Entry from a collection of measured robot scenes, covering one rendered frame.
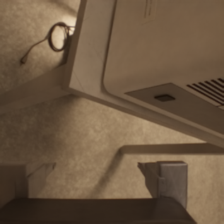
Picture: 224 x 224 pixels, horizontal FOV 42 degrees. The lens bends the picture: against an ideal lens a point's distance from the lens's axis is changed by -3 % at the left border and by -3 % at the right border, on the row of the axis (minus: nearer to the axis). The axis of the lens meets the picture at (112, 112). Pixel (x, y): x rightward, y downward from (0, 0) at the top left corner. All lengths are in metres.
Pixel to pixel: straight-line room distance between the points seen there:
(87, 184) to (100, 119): 0.37
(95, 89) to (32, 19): 1.08
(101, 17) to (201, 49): 0.26
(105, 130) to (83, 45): 1.17
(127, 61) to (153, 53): 0.06
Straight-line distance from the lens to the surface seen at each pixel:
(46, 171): 0.16
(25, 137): 1.45
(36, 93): 0.77
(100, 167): 1.67
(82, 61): 0.55
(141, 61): 0.48
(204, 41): 0.41
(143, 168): 0.16
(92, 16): 0.60
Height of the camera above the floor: 1.34
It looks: 51 degrees down
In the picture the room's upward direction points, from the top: 81 degrees clockwise
